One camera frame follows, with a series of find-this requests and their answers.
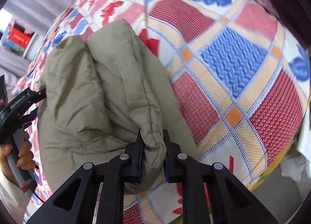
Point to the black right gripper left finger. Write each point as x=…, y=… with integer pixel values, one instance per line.
x=94, y=187

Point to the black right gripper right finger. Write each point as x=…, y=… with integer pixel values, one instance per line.
x=211, y=193

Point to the olive green padded jacket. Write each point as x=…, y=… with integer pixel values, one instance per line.
x=101, y=93

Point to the person's left hand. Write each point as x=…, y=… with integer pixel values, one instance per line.
x=25, y=158

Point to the white shelf unit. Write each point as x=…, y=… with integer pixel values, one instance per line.
x=13, y=47

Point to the red box on shelf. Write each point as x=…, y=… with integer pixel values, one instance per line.
x=19, y=38

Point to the grey curtain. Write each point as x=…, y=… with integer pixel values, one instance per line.
x=36, y=7

